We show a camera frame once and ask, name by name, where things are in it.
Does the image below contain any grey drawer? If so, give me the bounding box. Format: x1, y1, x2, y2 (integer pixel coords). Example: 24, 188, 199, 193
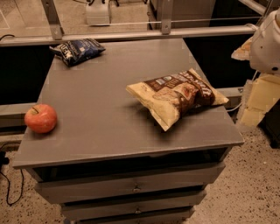
62, 190, 206, 221
35, 162, 225, 204
76, 206, 196, 224

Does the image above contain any red apple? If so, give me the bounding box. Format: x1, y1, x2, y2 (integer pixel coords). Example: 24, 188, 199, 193
24, 104, 57, 134

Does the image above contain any white cable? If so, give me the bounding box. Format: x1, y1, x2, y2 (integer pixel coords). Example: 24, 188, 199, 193
226, 101, 243, 113

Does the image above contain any metal frame rail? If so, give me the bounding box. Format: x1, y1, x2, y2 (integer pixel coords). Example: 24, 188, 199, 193
0, 24, 257, 47

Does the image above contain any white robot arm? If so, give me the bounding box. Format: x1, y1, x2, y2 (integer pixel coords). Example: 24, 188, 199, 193
231, 8, 280, 74

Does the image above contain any bottom grey drawer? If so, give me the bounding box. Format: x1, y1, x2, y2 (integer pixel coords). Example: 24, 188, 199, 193
76, 206, 196, 224

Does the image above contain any blue chip bag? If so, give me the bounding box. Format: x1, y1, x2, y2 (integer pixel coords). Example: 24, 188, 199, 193
49, 38, 105, 67

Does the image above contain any brown chip bag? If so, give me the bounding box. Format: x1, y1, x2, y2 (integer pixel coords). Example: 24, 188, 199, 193
126, 68, 228, 131

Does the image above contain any black floor cable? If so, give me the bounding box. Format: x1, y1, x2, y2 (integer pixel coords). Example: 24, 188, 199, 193
0, 157, 25, 207

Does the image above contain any middle grey drawer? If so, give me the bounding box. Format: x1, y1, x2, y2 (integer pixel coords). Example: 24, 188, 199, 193
62, 190, 206, 221

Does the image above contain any white box device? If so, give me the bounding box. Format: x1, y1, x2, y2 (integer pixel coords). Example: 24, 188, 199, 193
86, 0, 111, 26

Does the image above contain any grey drawer cabinet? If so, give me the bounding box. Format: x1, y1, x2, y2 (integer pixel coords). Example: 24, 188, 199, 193
12, 38, 245, 224

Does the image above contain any top grey drawer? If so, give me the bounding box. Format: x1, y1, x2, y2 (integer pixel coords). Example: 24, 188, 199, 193
35, 162, 225, 204

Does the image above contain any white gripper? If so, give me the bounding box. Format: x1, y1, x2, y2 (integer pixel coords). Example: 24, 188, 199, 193
231, 38, 252, 60

